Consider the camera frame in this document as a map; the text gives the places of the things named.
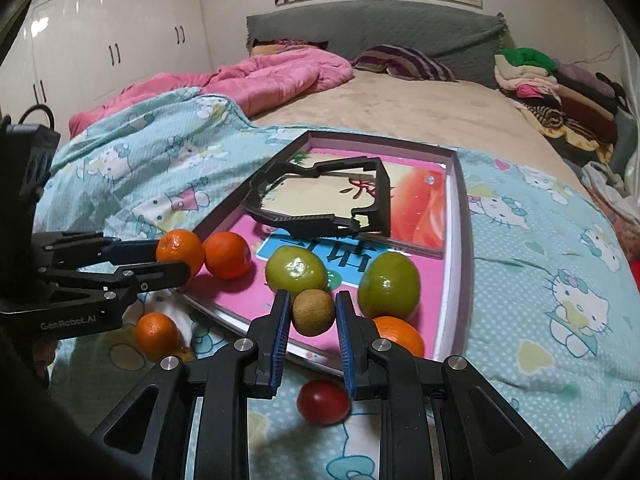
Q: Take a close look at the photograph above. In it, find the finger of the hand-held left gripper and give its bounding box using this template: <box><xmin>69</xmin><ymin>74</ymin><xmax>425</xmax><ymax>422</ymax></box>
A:
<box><xmin>37</xmin><ymin>260</ymin><xmax>192</xmax><ymax>301</ymax></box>
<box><xmin>32</xmin><ymin>230</ymin><xmax>163</xmax><ymax>268</ymax></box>

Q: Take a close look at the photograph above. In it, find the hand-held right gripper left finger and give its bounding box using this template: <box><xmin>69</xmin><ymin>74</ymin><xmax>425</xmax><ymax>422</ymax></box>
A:
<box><xmin>90</xmin><ymin>289</ymin><xmax>292</xmax><ymax>480</ymax></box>

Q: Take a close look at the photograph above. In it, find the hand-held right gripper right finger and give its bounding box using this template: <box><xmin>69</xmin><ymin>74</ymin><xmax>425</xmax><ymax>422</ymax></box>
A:
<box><xmin>334</xmin><ymin>290</ymin><xmax>566</xmax><ymax>480</ymax></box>

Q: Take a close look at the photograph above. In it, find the orange tangerine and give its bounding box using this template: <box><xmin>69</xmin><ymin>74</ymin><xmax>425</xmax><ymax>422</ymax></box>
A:
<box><xmin>372</xmin><ymin>316</ymin><xmax>426</xmax><ymax>361</ymax></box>
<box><xmin>202</xmin><ymin>231</ymin><xmax>253</xmax><ymax>281</ymax></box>
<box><xmin>156</xmin><ymin>229</ymin><xmax>206</xmax><ymax>278</ymax></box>
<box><xmin>135</xmin><ymin>312</ymin><xmax>183</xmax><ymax>362</ymax></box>

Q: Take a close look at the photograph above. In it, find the brown kiwi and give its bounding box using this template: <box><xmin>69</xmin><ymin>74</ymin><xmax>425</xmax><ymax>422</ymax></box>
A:
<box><xmin>291</xmin><ymin>289</ymin><xmax>337</xmax><ymax>337</ymax></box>

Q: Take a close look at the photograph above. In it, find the red tomato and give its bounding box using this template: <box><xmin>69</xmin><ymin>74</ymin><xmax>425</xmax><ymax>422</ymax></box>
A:
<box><xmin>296</xmin><ymin>379</ymin><xmax>352</xmax><ymax>426</ymax></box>

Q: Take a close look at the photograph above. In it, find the small green mango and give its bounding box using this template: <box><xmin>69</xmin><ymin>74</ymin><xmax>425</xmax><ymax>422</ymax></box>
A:
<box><xmin>265</xmin><ymin>246</ymin><xmax>329</xmax><ymax>306</ymax></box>

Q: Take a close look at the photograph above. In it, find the large green mango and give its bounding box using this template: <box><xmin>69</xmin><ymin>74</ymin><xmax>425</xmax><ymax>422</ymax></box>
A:
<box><xmin>357</xmin><ymin>251</ymin><xmax>421</xmax><ymax>322</ymax></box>

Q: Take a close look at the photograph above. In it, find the grey cardboard box tray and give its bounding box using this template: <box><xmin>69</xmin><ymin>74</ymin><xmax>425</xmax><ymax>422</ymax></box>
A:
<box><xmin>172</xmin><ymin>130</ymin><xmax>475</xmax><ymax>378</ymax></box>

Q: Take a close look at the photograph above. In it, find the pink workbook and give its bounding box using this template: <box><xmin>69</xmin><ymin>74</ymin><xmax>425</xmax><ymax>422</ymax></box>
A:
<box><xmin>182</xmin><ymin>212</ymin><xmax>451</xmax><ymax>361</ymax></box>

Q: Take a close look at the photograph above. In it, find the picture cover book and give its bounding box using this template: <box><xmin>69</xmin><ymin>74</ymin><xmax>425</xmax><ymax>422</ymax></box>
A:
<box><xmin>277</xmin><ymin>149</ymin><xmax>449</xmax><ymax>261</ymax></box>

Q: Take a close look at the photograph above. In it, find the cartoon print blue blanket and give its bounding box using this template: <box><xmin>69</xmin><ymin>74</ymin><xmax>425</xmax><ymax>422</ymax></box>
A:
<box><xmin>37</xmin><ymin>87</ymin><xmax>640</xmax><ymax>480</ymax></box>

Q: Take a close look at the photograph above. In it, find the pink quilt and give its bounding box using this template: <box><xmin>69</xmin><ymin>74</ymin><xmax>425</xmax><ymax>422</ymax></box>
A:
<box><xmin>67</xmin><ymin>51</ymin><xmax>355</xmax><ymax>136</ymax></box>

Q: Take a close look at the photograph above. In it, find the white glossy wardrobe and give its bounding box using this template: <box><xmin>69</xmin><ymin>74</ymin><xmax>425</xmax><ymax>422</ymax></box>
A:
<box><xmin>0</xmin><ymin>0</ymin><xmax>213</xmax><ymax>136</ymax></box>

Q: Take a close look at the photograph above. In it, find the beige bed sheet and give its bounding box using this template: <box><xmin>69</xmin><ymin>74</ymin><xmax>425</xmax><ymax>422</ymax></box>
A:
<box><xmin>250</xmin><ymin>67</ymin><xmax>586</xmax><ymax>191</ymax></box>

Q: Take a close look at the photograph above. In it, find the purple striped pillow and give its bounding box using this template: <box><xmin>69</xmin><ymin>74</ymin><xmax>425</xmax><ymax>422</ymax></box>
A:
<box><xmin>351</xmin><ymin>44</ymin><xmax>458</xmax><ymax>82</ymax></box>

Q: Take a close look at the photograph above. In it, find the white crumpled cloth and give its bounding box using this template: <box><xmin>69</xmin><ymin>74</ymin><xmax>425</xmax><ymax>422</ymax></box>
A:
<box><xmin>580</xmin><ymin>160</ymin><xmax>633</xmax><ymax>196</ymax></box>

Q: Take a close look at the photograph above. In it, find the stack of folded clothes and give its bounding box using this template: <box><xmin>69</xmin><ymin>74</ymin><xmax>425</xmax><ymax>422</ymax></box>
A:
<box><xmin>494</xmin><ymin>47</ymin><xmax>621</xmax><ymax>166</ymax></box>

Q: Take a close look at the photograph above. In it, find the grey padded headboard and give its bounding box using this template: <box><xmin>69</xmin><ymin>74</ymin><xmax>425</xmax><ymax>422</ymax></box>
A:
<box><xmin>245</xmin><ymin>0</ymin><xmax>508</xmax><ymax>88</ymax></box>

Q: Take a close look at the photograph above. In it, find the grey blue cushion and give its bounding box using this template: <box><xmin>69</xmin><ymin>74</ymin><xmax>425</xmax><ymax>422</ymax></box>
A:
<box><xmin>612</xmin><ymin>107</ymin><xmax>640</xmax><ymax>181</ymax></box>

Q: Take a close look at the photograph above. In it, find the black plastic frame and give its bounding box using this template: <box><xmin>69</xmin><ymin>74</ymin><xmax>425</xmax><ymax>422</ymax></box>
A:
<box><xmin>241</xmin><ymin>157</ymin><xmax>392</xmax><ymax>238</ymax></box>

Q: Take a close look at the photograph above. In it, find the black cable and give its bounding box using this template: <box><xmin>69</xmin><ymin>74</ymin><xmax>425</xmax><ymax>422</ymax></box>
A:
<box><xmin>17</xmin><ymin>104</ymin><xmax>56</xmax><ymax>131</ymax></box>

